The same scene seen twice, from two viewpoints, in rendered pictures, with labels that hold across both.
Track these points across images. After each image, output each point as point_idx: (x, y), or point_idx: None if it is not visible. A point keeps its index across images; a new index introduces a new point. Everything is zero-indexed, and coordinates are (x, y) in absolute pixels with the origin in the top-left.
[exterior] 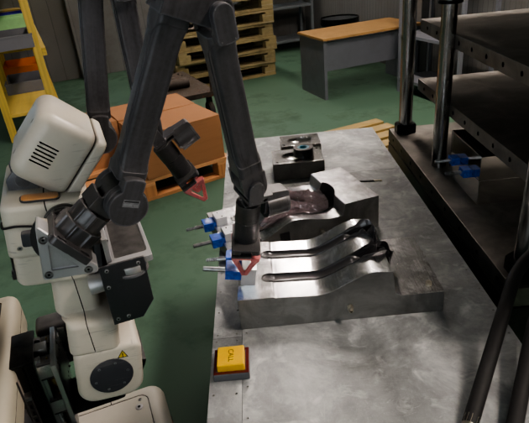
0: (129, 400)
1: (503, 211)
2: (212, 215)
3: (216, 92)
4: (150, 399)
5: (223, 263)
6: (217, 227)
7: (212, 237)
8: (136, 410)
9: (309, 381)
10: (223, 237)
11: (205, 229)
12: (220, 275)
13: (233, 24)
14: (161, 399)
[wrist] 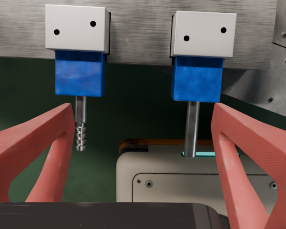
0: (135, 191)
1: None
2: (56, 49)
3: None
4: (143, 171)
5: (231, 81)
6: (118, 53)
7: (195, 93)
8: (152, 187)
9: None
10: (221, 62)
11: (104, 93)
12: (276, 105)
13: None
14: (144, 158)
